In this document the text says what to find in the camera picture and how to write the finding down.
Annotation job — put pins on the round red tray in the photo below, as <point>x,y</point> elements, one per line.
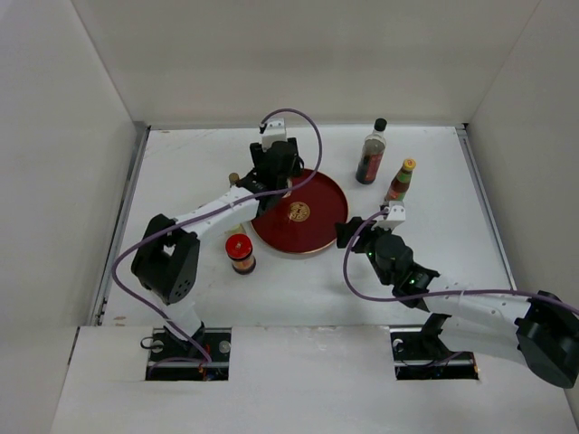
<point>304,221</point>

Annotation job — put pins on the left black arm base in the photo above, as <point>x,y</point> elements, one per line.
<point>170,359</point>

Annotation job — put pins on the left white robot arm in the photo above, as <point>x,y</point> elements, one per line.
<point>167,266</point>

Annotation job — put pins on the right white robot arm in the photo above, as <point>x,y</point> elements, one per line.
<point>537,330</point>

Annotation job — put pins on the small yellow label bottle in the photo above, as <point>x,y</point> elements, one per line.
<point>234,179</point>

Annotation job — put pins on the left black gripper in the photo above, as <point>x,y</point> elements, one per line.
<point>259,154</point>

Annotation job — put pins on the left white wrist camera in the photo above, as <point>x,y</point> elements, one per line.
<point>273,130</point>

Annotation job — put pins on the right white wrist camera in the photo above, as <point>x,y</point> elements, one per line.
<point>394,215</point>

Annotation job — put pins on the cream cap spice jar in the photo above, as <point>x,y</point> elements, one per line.
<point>236,229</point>

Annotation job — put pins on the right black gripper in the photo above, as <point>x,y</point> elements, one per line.
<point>343,229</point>

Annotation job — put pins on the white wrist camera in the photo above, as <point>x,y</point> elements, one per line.
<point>394,215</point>
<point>273,130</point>

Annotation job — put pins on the red lid sauce jar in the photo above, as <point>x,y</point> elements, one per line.
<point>239,250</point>

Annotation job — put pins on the tall dark soy sauce bottle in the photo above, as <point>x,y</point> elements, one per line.
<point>372,153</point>

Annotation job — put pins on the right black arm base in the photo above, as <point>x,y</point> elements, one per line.
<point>420,355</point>

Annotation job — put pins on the red chili sauce bottle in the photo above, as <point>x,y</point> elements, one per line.
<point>401,182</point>

